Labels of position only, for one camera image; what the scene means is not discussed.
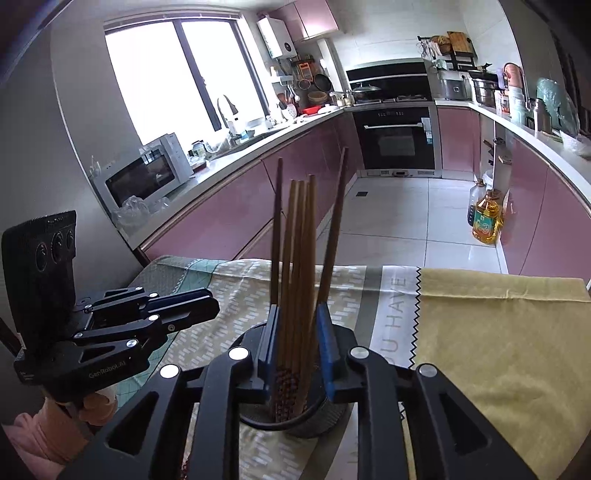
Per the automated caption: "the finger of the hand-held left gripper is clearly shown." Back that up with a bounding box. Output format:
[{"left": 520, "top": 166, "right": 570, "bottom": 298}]
[
  {"left": 76, "top": 286, "right": 215, "bottom": 315},
  {"left": 71, "top": 298, "right": 221, "bottom": 366}
]

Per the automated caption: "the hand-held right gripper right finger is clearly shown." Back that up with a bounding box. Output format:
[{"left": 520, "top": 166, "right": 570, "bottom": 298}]
[{"left": 315, "top": 304, "right": 539, "bottom": 480}]

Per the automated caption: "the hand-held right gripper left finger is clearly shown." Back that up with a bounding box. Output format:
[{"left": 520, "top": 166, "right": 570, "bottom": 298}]
[{"left": 58, "top": 318, "right": 282, "bottom": 480}]

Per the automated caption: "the black mesh utensil holder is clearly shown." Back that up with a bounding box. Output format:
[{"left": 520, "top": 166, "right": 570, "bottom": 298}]
[{"left": 228, "top": 323, "right": 358, "bottom": 439}]

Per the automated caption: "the bundle of wooden chopsticks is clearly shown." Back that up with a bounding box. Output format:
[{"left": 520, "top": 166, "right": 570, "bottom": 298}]
[{"left": 276, "top": 180, "right": 298, "bottom": 418}]

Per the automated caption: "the dark brown wooden chopstick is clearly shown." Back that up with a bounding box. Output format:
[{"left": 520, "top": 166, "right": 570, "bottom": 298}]
[
  {"left": 269, "top": 158, "right": 284, "bottom": 308},
  {"left": 318, "top": 147, "right": 348, "bottom": 308}
]

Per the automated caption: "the person's left hand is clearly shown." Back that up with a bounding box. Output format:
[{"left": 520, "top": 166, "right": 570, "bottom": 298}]
[{"left": 55, "top": 385, "right": 117, "bottom": 428}]

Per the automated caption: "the clear plastic bag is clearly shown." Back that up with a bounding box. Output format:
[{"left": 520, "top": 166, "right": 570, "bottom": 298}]
[{"left": 111, "top": 195, "right": 169, "bottom": 232}]

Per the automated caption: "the silver microwave oven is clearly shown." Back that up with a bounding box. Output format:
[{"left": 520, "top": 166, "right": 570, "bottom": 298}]
[{"left": 90, "top": 133, "right": 195, "bottom": 213}]

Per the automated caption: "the patchwork patterned tablecloth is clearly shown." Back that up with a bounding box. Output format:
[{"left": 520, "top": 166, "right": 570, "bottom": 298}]
[{"left": 127, "top": 256, "right": 591, "bottom": 480}]

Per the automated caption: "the kitchen faucet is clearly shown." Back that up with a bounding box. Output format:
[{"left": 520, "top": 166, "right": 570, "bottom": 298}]
[{"left": 217, "top": 95, "right": 243, "bottom": 139}]

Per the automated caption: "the yellow cooking oil bottle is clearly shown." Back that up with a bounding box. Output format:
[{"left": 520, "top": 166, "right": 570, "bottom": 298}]
[{"left": 472, "top": 189, "right": 503, "bottom": 244}]

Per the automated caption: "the clear plastic bottle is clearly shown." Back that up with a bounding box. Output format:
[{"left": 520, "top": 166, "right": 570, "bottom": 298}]
[{"left": 467, "top": 179, "right": 488, "bottom": 227}]

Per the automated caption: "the kitchen window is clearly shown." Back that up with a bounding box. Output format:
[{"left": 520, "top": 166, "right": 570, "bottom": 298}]
[{"left": 104, "top": 18, "right": 271, "bottom": 148}]

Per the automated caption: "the black built-in oven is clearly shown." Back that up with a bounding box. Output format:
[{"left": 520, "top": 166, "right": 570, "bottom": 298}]
[{"left": 352, "top": 105, "right": 439, "bottom": 171}]

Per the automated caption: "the narrow pink base cabinet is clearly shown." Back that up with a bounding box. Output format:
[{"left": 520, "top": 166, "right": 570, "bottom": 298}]
[{"left": 436, "top": 106, "right": 481, "bottom": 174}]

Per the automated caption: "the curved pink base cabinet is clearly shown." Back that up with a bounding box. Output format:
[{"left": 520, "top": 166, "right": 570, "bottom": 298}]
[{"left": 501, "top": 134, "right": 591, "bottom": 282}]

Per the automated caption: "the wok with glass lid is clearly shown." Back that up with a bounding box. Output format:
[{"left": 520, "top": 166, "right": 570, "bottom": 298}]
[{"left": 349, "top": 82, "right": 384, "bottom": 103}]

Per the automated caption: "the black range hood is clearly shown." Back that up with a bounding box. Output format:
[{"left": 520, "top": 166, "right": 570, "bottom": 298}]
[{"left": 345, "top": 60, "right": 432, "bottom": 100}]

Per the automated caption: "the silver rice cooker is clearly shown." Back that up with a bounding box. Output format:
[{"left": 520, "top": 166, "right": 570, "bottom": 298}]
[{"left": 436, "top": 76, "right": 472, "bottom": 101}]

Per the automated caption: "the stainless steel pot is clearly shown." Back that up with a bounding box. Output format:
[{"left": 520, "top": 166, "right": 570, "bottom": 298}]
[{"left": 471, "top": 78, "right": 498, "bottom": 106}]

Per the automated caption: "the steel thermos bottle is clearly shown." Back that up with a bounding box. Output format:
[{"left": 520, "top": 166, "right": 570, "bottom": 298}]
[{"left": 533, "top": 98, "right": 553, "bottom": 134}]

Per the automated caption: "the pink thermos jug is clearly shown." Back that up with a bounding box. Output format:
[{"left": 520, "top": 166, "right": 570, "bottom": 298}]
[{"left": 502, "top": 62, "right": 529, "bottom": 104}]

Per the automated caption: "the teal plastic bag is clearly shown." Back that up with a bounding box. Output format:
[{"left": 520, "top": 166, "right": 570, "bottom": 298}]
[{"left": 536, "top": 78, "right": 580, "bottom": 137}]

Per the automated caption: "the white wall water heater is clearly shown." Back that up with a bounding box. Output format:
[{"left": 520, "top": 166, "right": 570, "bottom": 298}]
[{"left": 257, "top": 15, "right": 296, "bottom": 60}]

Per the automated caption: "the pink wall cabinet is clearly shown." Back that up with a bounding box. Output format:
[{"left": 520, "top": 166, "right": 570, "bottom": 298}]
[{"left": 270, "top": 0, "right": 340, "bottom": 42}]

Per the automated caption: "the black wall shelf rack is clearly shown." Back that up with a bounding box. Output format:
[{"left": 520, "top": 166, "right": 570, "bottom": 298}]
[{"left": 418, "top": 34, "right": 478, "bottom": 70}]

